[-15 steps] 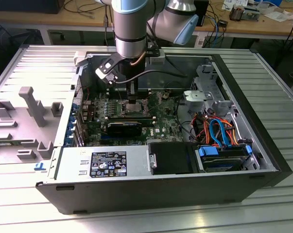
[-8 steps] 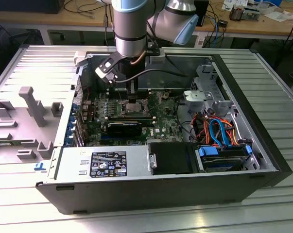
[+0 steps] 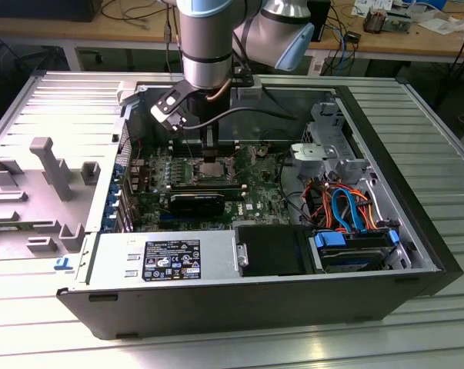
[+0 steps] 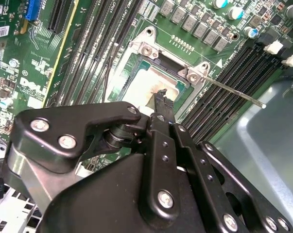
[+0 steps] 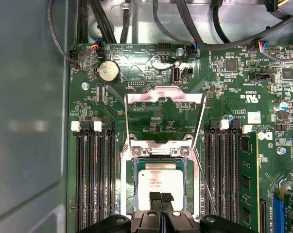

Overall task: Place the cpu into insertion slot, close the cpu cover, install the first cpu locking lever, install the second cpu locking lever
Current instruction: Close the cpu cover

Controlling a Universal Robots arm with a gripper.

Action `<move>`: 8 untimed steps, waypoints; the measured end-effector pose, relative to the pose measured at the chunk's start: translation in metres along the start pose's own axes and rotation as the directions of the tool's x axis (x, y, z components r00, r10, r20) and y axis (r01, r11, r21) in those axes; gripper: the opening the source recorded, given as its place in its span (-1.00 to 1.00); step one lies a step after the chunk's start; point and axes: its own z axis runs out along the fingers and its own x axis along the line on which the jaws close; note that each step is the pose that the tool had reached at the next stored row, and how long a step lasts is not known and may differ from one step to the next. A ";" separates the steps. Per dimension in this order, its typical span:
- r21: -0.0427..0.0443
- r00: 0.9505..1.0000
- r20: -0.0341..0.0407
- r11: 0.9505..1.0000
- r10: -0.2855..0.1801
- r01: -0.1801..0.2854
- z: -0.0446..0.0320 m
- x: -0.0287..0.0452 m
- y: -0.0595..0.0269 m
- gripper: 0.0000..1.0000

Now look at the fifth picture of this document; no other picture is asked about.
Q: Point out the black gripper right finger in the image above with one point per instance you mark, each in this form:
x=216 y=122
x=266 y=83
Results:
x=177 y=221

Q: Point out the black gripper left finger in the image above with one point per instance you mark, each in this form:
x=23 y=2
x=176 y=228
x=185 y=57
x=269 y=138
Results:
x=148 y=221

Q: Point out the silver CPU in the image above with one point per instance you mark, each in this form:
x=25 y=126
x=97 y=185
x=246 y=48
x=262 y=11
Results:
x=160 y=179

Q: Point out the metal socket cover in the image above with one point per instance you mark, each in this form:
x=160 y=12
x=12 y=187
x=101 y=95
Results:
x=168 y=93

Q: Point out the CPU socket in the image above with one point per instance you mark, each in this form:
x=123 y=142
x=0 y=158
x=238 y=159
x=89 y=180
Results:
x=125 y=182

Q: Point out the black RAM slot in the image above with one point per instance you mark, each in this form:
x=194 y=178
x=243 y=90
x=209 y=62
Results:
x=219 y=170
x=230 y=170
x=209 y=165
x=112 y=174
x=81 y=174
x=102 y=174
x=92 y=174

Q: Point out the black expansion slot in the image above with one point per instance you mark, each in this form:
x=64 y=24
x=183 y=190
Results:
x=263 y=216

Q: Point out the blue expansion slot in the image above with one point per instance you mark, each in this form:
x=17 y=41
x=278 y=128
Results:
x=278 y=216

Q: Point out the green RAM stick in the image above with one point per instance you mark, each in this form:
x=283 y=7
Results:
x=248 y=182

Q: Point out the green motherboard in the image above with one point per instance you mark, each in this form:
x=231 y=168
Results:
x=117 y=102

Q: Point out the small white board sticker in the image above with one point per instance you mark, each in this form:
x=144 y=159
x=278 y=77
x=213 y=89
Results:
x=254 y=119

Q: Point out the silver internal USB port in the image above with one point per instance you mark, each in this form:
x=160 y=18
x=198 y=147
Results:
x=176 y=74

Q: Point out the silver coin battery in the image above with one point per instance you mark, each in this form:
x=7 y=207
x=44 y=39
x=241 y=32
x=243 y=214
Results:
x=109 y=71

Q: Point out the black PC case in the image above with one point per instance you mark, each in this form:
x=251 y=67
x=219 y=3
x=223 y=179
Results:
x=27 y=97

